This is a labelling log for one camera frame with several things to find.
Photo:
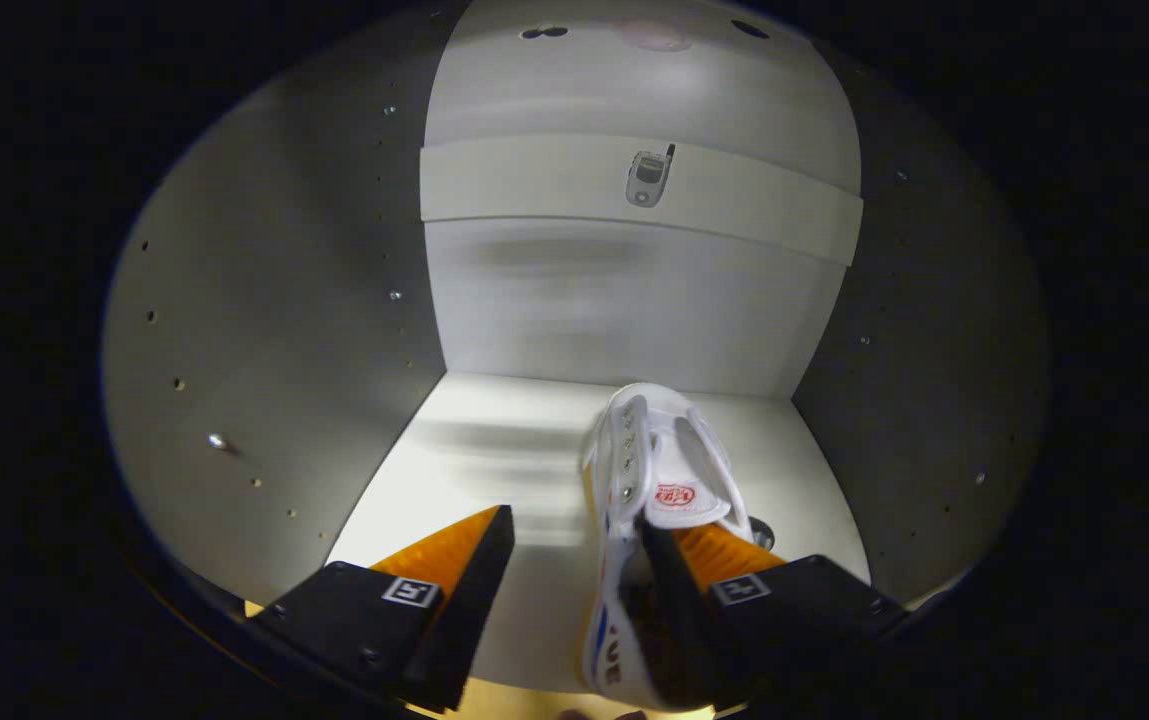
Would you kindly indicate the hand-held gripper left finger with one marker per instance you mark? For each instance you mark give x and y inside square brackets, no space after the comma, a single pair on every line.
[469,610]

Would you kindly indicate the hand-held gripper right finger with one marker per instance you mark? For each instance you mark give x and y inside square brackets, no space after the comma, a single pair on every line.
[684,640]

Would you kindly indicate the white canvas shoe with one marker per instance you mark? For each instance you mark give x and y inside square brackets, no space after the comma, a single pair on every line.
[674,460]

